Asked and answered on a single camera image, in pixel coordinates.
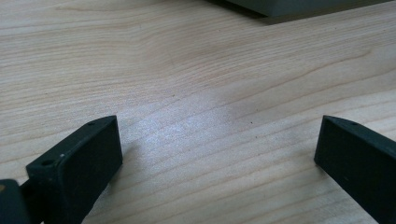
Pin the dark grey corner rack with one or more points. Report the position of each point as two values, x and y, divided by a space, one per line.
295 6

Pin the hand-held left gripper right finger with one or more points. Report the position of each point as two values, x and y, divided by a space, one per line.
361 165

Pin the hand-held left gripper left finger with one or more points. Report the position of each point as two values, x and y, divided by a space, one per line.
84 168

